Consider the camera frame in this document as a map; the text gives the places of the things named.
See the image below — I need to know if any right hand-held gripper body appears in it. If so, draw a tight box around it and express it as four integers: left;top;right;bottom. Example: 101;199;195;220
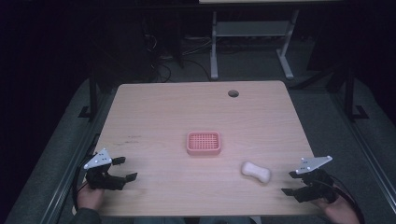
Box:
293;155;339;204

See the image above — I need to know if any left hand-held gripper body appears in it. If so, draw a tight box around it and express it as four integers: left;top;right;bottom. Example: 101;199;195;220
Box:
83;147;127;191

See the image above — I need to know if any white soap bar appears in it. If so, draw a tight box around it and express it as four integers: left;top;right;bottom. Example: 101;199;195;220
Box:
240;161;273;185

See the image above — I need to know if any pink soap dish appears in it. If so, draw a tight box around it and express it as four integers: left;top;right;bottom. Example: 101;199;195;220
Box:
186;131;222;157

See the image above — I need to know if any person's left hand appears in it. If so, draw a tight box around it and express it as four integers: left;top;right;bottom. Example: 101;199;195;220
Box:
76;182;106;211

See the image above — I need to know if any person's right hand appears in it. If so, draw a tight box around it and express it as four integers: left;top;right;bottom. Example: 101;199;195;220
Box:
311;186;362;224

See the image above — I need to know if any black metal stand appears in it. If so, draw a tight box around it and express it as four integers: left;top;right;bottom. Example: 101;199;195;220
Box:
342;64;370;123
78;69;100;123

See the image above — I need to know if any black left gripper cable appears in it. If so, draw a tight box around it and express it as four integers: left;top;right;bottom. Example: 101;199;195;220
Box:
71;133;101;213

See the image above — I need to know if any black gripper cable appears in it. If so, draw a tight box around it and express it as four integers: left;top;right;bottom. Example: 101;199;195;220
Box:
328;175;366;224
71;133;101;213

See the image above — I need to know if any aluminium floor rail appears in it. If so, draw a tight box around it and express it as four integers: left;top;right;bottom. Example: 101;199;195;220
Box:
38;92;110;224
328;91;396;203

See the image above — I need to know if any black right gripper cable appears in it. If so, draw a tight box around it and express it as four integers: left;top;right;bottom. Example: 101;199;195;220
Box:
328;175;366;224

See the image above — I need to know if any tangle of floor cables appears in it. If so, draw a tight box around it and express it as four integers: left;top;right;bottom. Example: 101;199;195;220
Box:
141;17;214;84

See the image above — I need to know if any white desk frame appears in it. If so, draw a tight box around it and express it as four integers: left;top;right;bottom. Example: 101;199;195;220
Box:
199;0;301;81

